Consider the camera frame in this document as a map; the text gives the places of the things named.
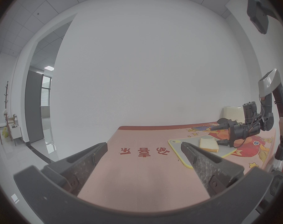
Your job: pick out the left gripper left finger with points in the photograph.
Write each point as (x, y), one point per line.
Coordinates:
(79, 164)

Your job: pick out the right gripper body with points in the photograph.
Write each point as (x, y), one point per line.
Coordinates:
(245, 130)

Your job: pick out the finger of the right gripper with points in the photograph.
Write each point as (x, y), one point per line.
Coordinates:
(226, 124)
(225, 143)

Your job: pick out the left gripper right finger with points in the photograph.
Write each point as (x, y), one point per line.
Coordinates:
(208, 168)

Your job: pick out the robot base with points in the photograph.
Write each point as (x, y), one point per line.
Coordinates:
(278, 166)

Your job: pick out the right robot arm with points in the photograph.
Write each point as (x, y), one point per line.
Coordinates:
(269, 83)

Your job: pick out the slice of bread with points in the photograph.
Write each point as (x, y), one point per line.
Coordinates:
(208, 146)

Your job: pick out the cutting board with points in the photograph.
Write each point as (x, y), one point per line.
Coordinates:
(181, 149)

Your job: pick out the white cabinet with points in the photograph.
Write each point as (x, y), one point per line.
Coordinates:
(15, 132)

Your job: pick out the grey partition panel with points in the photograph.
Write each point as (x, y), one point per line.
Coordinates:
(34, 106)

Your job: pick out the yellow bag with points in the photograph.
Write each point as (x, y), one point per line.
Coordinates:
(6, 133)

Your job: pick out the window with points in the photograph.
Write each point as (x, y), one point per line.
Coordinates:
(45, 91)

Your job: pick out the wooden coat stand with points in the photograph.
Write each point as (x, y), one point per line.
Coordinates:
(6, 101)

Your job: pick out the ceiling light panel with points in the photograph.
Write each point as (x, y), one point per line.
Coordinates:
(48, 68)

